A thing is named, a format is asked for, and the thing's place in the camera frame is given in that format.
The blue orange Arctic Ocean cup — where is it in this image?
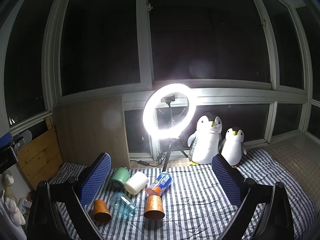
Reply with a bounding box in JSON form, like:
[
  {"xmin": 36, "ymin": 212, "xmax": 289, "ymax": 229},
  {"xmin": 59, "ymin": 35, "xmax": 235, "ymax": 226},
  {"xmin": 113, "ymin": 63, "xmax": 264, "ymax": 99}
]
[{"xmin": 146, "ymin": 172, "xmax": 172, "ymax": 197}]

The small copper cup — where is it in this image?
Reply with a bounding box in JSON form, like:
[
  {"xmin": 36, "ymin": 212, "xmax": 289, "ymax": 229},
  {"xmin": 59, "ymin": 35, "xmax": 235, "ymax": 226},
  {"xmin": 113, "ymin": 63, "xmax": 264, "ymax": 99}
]
[{"xmin": 93, "ymin": 199, "xmax": 112, "ymax": 223}]

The green cup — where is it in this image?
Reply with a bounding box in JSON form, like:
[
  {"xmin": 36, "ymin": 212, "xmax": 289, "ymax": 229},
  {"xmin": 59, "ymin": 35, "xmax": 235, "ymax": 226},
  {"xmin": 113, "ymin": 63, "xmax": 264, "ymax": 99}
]
[{"xmin": 110, "ymin": 166, "xmax": 129, "ymax": 190}]

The white cream cup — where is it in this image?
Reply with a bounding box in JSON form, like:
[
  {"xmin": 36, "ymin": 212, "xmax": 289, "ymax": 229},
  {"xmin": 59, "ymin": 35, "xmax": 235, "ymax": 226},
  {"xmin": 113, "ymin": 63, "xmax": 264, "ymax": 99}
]
[{"xmin": 124, "ymin": 171, "xmax": 149, "ymax": 195}]

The large copper patterned cup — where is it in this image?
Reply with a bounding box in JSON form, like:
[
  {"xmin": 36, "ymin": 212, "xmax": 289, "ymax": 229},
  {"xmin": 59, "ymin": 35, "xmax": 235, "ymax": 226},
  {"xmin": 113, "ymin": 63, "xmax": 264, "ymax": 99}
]
[{"xmin": 144, "ymin": 195, "xmax": 165, "ymax": 220}]

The small plush penguin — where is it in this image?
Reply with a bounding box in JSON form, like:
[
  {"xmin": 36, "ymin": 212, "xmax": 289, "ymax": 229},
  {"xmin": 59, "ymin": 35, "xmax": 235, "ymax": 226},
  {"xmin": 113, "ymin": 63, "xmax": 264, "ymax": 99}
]
[{"xmin": 219, "ymin": 127, "xmax": 247, "ymax": 167}]

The wooden plank headboard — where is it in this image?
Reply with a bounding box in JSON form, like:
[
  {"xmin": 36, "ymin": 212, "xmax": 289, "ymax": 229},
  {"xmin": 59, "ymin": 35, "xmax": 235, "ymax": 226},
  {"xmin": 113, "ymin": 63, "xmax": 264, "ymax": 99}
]
[{"xmin": 18, "ymin": 116, "xmax": 63, "ymax": 190}]

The clear blue glass jar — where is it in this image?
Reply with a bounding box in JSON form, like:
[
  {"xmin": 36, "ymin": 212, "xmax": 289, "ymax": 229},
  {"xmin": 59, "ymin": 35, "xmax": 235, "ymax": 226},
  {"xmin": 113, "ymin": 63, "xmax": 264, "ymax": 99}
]
[{"xmin": 110, "ymin": 192, "xmax": 138, "ymax": 218}]

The large plush penguin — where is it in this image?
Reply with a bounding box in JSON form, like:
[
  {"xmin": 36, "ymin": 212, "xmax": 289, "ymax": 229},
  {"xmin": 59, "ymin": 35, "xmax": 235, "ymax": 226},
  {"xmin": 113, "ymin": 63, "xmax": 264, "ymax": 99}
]
[{"xmin": 187, "ymin": 115, "xmax": 222, "ymax": 165}]

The light beige wooden board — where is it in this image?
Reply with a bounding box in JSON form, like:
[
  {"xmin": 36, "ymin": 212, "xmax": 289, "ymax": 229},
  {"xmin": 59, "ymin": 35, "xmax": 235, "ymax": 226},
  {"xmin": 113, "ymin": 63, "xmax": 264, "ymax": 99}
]
[{"xmin": 53, "ymin": 96, "xmax": 130, "ymax": 168}]

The black power strip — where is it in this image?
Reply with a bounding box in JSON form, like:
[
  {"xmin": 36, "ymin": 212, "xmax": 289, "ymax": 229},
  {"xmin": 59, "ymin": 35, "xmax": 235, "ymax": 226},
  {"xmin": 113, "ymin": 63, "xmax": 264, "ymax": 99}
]
[{"xmin": 131, "ymin": 159, "xmax": 159, "ymax": 167}]

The striped blue white bedsheet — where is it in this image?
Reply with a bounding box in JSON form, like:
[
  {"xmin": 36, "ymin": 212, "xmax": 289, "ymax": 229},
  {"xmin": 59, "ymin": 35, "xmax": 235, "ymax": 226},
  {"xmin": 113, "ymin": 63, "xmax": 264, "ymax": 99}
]
[{"xmin": 48, "ymin": 147, "xmax": 318, "ymax": 240}]

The black tripod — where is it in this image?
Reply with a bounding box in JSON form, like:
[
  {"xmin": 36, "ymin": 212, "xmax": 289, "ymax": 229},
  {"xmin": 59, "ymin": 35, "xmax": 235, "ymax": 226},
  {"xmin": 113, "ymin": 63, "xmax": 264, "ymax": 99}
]
[{"xmin": 156, "ymin": 138, "xmax": 188, "ymax": 172}]

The bright ring light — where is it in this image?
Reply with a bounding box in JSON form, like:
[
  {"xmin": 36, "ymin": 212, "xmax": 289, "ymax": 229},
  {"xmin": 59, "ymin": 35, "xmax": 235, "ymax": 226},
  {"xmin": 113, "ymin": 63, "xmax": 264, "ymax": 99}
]
[{"xmin": 143, "ymin": 83, "xmax": 197, "ymax": 140}]

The phone holder on ring light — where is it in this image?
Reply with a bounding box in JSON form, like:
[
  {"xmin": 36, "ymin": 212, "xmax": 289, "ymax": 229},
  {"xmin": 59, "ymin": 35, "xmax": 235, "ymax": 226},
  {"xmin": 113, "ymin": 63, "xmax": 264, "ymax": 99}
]
[{"xmin": 161, "ymin": 95, "xmax": 175, "ymax": 106}]

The white window frame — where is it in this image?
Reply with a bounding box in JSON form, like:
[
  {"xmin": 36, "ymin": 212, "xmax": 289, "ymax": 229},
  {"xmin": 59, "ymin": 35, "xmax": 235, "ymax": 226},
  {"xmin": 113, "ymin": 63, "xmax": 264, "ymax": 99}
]
[{"xmin": 1, "ymin": 0, "xmax": 319, "ymax": 158}]

